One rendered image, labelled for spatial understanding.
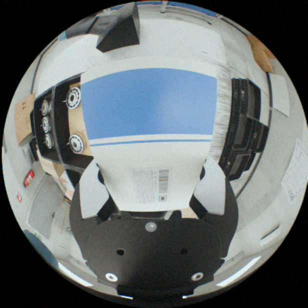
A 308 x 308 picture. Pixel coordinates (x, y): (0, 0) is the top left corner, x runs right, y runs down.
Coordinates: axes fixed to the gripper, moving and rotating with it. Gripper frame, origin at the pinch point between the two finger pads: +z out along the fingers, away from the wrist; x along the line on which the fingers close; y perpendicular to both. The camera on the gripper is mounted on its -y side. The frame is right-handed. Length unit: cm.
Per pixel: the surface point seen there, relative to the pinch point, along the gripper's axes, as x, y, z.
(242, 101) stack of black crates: 85, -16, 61
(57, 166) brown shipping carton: -75, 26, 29
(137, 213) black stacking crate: -13, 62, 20
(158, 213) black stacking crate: 2, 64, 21
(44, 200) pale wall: -313, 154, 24
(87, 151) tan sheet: -32.4, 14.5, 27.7
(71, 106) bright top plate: -33.8, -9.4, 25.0
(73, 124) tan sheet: -37.5, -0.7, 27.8
